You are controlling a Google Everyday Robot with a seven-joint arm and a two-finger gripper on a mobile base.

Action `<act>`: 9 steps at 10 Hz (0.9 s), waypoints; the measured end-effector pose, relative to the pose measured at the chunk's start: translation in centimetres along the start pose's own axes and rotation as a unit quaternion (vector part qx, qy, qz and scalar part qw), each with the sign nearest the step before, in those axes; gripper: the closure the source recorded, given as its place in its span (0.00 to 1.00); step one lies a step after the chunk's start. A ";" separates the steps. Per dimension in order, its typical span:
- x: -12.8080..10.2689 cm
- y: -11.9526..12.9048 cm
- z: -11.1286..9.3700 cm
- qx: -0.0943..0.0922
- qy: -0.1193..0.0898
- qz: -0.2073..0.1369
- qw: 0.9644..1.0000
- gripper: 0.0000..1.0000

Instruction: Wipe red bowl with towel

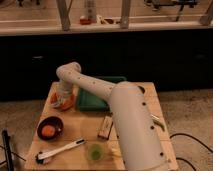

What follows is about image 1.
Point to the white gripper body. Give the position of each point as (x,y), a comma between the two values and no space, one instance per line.
(64,90)

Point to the white towel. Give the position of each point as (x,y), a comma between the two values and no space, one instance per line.
(57,104)

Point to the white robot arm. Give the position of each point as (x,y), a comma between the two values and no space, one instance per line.
(139,142)

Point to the dark brown bowl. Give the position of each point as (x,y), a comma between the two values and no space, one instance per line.
(54,121)

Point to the orange ball in bowl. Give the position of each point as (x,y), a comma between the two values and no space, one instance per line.
(48,131)

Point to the green rectangular tray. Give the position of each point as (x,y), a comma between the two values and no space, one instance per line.
(87,101)

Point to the wooden block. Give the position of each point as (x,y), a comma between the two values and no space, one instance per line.
(105,128)

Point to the green translucent cup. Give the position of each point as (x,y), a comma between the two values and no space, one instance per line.
(95,152)

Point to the white dish brush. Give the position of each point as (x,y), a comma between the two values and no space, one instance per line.
(42,157)

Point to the green spoon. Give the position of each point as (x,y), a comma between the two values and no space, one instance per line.
(156,121)

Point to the black stand with cables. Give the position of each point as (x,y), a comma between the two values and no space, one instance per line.
(8,153)

